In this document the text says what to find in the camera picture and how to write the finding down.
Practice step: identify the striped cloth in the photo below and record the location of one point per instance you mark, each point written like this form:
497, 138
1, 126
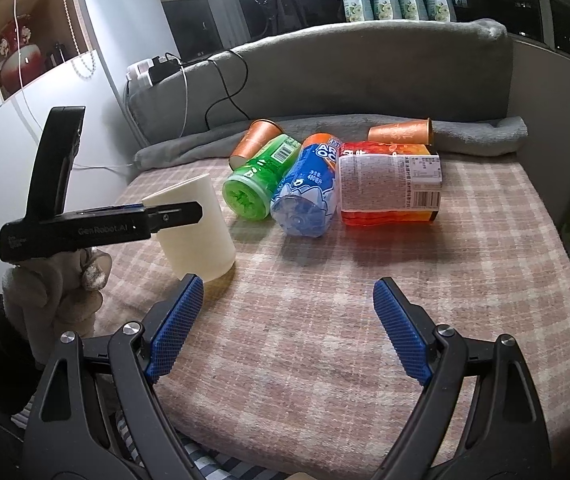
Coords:
205, 457

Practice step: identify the pink plaid blanket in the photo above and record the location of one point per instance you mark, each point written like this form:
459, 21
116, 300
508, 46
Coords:
290, 335

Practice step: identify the blue plastic bottle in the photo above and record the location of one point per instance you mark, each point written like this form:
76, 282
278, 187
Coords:
305, 195

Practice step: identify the green plastic bottle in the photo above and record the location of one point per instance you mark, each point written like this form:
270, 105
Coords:
260, 170

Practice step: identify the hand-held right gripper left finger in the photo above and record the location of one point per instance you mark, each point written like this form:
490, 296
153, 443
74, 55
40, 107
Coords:
177, 325

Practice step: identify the white cup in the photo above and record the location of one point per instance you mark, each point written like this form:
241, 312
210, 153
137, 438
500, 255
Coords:
200, 245

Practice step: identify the white power strip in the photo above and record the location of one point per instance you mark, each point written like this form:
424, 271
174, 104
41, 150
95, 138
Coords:
137, 71

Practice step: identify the grey folded blanket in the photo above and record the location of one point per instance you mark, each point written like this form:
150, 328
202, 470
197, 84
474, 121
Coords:
475, 135

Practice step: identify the black charger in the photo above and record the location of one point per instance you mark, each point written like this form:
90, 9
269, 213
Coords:
165, 69

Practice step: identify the person's left hand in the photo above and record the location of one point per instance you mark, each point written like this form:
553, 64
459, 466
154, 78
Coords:
50, 290

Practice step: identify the wooden wall shelf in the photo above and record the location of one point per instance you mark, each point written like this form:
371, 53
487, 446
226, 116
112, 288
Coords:
72, 5

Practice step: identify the orange paper cup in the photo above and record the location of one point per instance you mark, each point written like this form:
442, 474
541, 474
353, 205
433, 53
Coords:
255, 137
400, 132

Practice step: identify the grey sofa backrest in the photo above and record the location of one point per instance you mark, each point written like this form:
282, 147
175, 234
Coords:
345, 75

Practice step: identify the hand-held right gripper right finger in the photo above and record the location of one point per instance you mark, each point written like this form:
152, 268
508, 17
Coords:
400, 330

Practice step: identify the red plastic bottle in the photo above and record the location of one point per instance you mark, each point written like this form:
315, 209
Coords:
390, 180

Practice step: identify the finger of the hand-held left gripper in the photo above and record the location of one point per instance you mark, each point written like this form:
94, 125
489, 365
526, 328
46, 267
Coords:
55, 160
180, 215

